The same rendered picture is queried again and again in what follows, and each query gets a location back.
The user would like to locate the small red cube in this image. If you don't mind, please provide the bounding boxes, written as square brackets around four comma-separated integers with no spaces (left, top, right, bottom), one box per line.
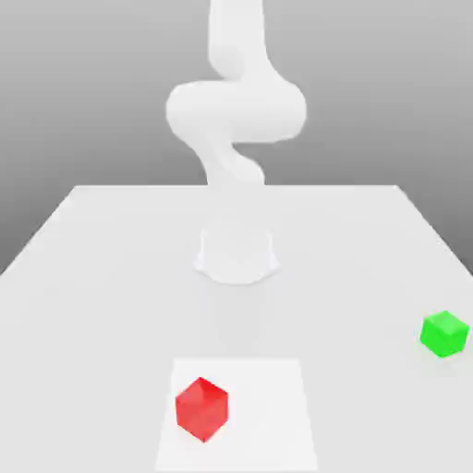
[175,376,230,443]

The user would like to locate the small green cube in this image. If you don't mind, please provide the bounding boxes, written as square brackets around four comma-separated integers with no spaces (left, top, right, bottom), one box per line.
[418,309,471,358]

